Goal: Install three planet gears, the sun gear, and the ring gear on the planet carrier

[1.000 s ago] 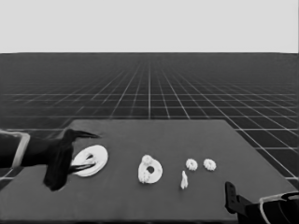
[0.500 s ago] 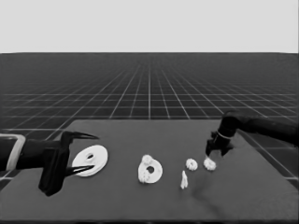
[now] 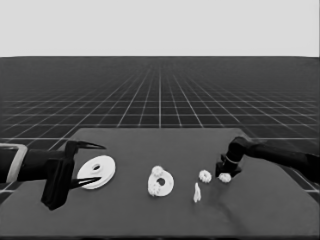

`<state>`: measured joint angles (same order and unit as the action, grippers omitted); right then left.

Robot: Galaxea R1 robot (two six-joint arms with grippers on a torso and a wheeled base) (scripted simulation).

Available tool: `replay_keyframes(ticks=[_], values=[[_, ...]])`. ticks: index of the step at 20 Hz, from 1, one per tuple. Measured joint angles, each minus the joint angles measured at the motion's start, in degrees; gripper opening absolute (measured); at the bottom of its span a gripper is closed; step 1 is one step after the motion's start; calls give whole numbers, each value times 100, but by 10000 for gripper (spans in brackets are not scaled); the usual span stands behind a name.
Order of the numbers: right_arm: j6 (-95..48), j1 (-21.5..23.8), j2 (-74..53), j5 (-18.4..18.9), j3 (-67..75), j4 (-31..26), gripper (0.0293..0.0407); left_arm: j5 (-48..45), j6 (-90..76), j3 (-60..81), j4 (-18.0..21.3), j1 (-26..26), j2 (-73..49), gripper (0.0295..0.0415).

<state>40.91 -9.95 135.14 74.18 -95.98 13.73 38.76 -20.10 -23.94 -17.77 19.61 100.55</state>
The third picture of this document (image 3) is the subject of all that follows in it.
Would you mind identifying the small white gear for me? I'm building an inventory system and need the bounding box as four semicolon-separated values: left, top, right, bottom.
147;184;161;197
198;169;213;184
151;165;165;177
218;173;232;184

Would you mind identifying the large thick white disc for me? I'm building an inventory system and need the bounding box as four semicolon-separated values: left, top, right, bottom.
76;155;117;190

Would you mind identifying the small white T-shaped piece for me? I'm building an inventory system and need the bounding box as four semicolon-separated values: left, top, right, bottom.
192;182;202;204

